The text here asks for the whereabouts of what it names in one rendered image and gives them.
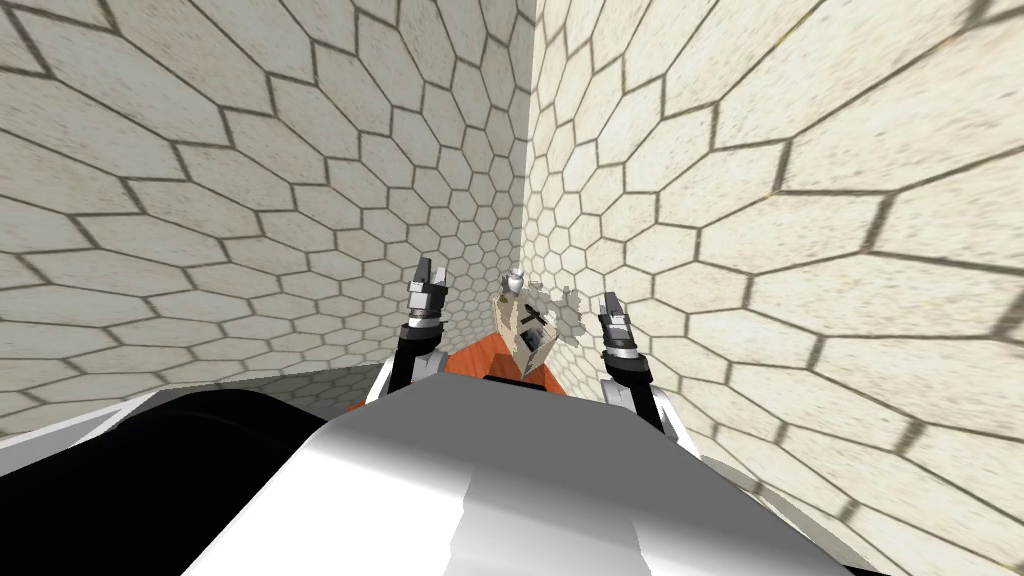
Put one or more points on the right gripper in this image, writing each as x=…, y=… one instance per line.
x=619, y=334

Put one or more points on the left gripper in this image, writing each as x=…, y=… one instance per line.
x=426, y=302

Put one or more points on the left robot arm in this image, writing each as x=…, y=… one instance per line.
x=144, y=488

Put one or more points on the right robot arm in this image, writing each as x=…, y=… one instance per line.
x=636, y=384

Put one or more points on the beige box with black cross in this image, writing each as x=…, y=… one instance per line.
x=528, y=336

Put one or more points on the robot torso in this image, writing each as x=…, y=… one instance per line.
x=512, y=480

